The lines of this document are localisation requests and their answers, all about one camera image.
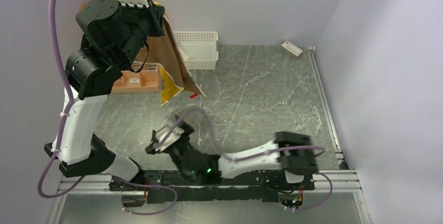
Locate white plastic basket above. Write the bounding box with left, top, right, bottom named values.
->
left=173, top=31, right=219, bottom=70

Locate aluminium side rail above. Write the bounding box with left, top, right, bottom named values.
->
left=307, top=46, right=349, bottom=170

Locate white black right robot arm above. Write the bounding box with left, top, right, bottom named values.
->
left=145, top=122, right=318, bottom=190

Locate small white label tag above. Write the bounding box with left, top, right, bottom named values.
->
left=129, top=77, right=140, bottom=84

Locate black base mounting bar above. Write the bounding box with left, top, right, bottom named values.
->
left=109, top=170, right=314, bottom=204

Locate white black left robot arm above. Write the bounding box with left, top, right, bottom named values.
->
left=44, top=0, right=165, bottom=191

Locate brown and yellow towel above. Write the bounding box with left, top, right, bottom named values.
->
left=135, top=17, right=205, bottom=105

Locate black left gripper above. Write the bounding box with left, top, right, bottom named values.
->
left=118, top=0, right=168, bottom=67

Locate aluminium front rail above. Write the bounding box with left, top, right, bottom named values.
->
left=57, top=170, right=363, bottom=194

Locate orange plastic file organizer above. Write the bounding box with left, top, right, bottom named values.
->
left=78, top=2, right=162, bottom=95

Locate small white red box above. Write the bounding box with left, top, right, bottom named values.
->
left=280, top=41, right=303, bottom=58

